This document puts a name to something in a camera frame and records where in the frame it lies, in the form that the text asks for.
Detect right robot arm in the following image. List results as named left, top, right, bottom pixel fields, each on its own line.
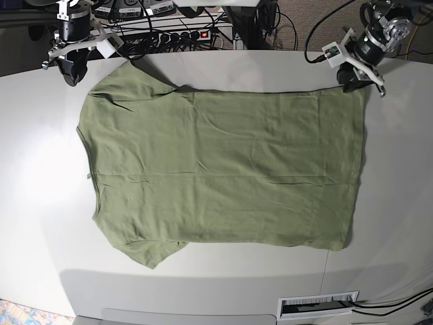
left=42, top=1, right=103, bottom=87

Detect yellow cable on floor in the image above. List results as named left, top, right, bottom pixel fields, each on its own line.
left=404, top=20, right=424, bottom=57

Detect black cables at grommet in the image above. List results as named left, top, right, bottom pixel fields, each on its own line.
left=351, top=288, right=433, bottom=317

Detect camera black cable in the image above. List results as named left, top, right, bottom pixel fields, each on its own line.
left=303, top=9, right=363, bottom=65

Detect table cable grommet slot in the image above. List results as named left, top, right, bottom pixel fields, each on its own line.
left=277, top=291, right=359, bottom=321

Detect green T-shirt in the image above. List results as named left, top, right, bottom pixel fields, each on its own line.
left=77, top=63, right=365, bottom=268

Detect black power strip red switch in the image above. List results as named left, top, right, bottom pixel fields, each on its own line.
left=161, top=30, right=212, bottom=43

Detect grey table leg column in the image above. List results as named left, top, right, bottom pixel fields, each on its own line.
left=224, top=6, right=251, bottom=51

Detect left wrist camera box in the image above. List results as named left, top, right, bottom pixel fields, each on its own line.
left=322, top=42, right=346, bottom=68

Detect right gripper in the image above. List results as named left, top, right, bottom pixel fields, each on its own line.
left=41, top=13, right=106, bottom=86

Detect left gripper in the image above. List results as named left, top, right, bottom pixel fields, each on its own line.
left=337, top=28, right=386, bottom=97

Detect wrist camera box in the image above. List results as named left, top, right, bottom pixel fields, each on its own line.
left=322, top=42, right=346, bottom=68
left=96, top=33, right=124, bottom=59

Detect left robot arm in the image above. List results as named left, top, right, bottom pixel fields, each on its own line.
left=337, top=1, right=413, bottom=96

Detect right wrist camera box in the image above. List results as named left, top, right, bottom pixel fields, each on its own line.
left=96, top=33, right=124, bottom=59

